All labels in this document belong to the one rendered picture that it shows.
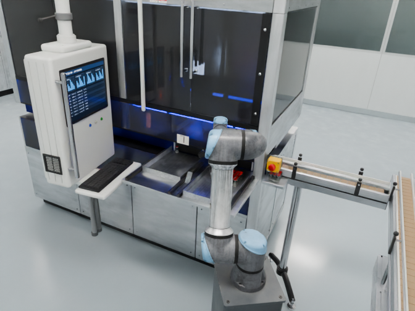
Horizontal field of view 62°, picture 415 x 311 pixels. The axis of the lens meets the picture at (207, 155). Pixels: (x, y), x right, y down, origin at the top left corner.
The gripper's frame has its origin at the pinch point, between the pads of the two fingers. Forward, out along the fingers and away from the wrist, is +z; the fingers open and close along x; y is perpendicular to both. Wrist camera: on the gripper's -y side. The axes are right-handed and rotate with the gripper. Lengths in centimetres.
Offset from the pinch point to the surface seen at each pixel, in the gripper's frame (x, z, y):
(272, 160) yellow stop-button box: 17.3, -9.6, 28.5
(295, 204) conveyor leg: 32, 24, 44
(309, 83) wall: 477, 56, -30
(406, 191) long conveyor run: 40, 0, 100
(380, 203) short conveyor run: 29, 6, 89
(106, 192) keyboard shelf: -29, 13, -54
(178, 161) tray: 13.1, 5.2, -30.7
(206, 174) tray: 6.8, 5.2, -7.3
